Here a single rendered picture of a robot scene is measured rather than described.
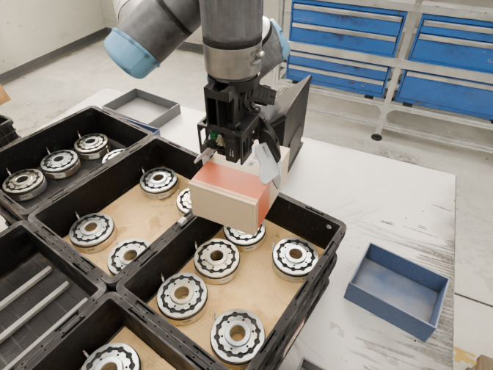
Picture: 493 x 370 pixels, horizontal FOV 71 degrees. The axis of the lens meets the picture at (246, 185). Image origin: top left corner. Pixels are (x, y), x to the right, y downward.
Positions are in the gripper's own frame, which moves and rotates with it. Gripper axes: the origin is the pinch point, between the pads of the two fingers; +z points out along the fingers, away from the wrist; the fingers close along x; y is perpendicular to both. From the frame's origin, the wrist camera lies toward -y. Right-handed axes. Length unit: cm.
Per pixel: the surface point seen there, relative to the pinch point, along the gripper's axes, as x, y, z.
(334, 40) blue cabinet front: -25, -195, 45
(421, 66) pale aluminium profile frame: 32, -191, 51
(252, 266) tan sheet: 2.4, 0.3, 26.9
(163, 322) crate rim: -4.3, 23.1, 16.8
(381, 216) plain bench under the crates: 28, -42, 40
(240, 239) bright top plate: -2.4, -3.5, 24.0
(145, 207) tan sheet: -31.4, -4.7, 26.8
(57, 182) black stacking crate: -61, -2, 27
